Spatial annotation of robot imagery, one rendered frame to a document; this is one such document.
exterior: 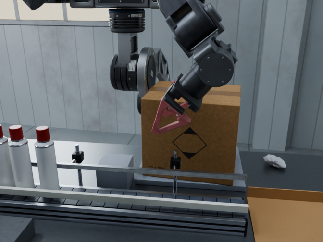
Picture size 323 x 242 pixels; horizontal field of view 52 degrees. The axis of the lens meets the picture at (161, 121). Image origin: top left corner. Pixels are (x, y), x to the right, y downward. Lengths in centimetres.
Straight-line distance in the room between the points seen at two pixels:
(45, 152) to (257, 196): 64
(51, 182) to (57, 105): 290
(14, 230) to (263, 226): 64
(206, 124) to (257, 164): 35
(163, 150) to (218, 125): 20
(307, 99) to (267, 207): 242
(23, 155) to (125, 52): 53
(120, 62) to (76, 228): 62
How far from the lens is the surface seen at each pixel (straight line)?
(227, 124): 100
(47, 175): 98
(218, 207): 89
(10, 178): 106
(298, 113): 343
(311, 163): 137
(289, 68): 318
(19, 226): 93
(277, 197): 110
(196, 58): 54
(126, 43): 125
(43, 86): 387
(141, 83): 122
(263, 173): 124
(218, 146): 103
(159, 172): 94
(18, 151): 98
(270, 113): 327
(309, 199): 112
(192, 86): 63
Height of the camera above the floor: 142
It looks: 21 degrees down
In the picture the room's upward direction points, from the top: straight up
